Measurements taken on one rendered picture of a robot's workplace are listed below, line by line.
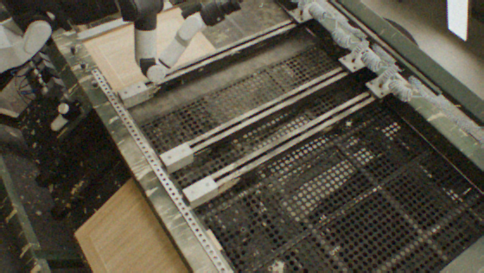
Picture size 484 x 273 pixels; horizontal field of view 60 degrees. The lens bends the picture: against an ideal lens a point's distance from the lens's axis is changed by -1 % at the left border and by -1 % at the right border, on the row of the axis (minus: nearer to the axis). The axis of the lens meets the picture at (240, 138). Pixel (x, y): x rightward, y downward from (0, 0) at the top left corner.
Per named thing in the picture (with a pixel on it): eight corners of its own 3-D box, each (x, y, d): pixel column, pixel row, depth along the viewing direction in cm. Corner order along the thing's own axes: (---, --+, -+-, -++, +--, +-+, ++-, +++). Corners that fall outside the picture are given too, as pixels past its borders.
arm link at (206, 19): (215, 23, 171) (192, 37, 173) (219, 23, 181) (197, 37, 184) (201, -3, 169) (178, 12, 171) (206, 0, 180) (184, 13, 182)
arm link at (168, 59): (190, 52, 178) (162, 86, 182) (182, 41, 185) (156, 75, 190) (170, 39, 171) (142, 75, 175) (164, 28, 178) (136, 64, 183)
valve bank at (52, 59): (-1, 63, 204) (31, 28, 200) (24, 74, 216) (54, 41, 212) (34, 135, 181) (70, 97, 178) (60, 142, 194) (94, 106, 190)
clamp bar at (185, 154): (158, 161, 181) (153, 127, 162) (360, 60, 225) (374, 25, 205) (169, 178, 177) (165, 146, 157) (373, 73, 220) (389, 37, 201)
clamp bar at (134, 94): (117, 98, 199) (108, 61, 180) (311, 16, 243) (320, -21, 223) (126, 112, 195) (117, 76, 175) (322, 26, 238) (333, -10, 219)
